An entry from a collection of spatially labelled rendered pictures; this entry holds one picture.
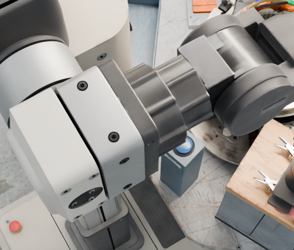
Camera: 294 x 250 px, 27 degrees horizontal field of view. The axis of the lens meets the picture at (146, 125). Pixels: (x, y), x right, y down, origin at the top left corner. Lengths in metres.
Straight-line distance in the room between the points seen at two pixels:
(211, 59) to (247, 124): 0.08
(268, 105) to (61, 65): 0.21
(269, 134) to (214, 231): 0.34
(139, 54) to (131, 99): 0.95
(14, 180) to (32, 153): 1.96
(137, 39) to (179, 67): 0.92
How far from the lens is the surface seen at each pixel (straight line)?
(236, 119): 0.61
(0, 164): 2.53
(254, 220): 1.45
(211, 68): 0.60
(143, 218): 2.13
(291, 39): 0.65
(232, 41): 0.63
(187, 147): 1.37
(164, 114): 0.56
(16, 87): 0.58
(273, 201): 1.24
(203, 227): 1.60
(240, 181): 1.34
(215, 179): 1.63
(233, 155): 1.64
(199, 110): 0.59
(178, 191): 1.58
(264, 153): 1.37
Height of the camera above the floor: 2.33
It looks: 68 degrees down
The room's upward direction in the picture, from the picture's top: 1 degrees counter-clockwise
